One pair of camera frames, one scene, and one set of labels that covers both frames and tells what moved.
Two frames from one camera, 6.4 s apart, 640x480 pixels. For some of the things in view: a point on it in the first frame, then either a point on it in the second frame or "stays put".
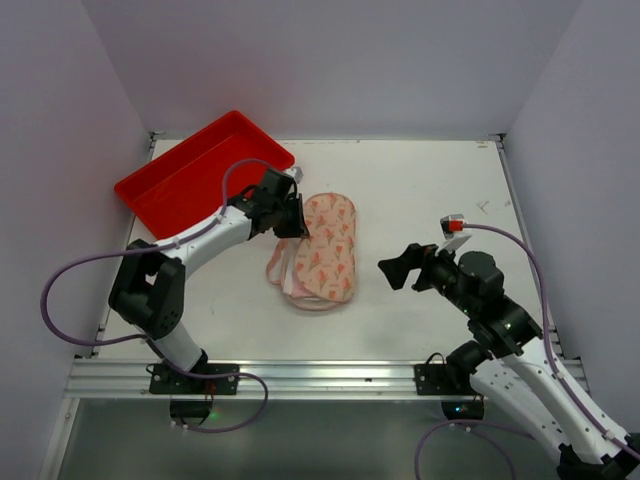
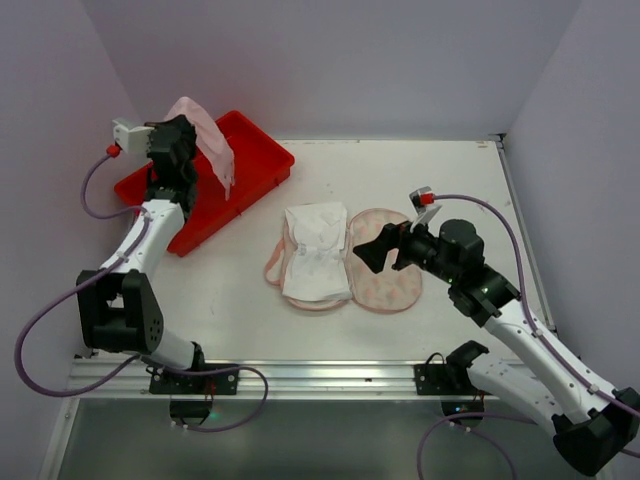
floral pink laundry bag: [318, 272] to [390, 289]
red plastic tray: [185, 186] stays put
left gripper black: [291, 216] to [176, 133]
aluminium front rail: [130, 378] stays put
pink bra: [289, 251] to [213, 145]
